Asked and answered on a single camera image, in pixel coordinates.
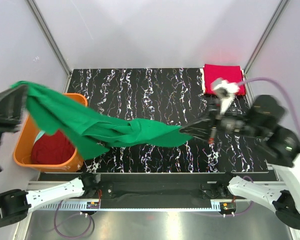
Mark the black marbled table mat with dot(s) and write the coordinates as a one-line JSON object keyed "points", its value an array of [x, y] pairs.
{"points": [[169, 95]]}

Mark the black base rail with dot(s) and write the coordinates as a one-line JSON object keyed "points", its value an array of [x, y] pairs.
{"points": [[156, 190]]}

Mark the orange plastic bin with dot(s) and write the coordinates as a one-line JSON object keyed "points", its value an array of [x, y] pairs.
{"points": [[24, 145]]}

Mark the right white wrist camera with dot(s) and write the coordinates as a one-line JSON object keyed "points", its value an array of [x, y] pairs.
{"points": [[225, 91]]}

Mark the mint green t shirt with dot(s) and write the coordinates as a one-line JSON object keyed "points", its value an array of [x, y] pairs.
{"points": [[39, 135]]}

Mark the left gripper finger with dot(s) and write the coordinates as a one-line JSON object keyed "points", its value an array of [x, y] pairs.
{"points": [[10, 126], [12, 102]]}

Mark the folded red t shirt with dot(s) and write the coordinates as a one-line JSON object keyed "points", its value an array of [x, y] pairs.
{"points": [[222, 76]]}

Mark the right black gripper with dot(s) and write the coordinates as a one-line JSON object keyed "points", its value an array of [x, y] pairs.
{"points": [[198, 128]]}

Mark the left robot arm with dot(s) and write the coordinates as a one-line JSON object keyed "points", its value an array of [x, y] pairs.
{"points": [[16, 204]]}

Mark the dark red t shirt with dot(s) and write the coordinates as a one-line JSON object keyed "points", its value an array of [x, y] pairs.
{"points": [[52, 149]]}

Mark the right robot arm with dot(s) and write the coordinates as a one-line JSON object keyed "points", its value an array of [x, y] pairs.
{"points": [[278, 145]]}

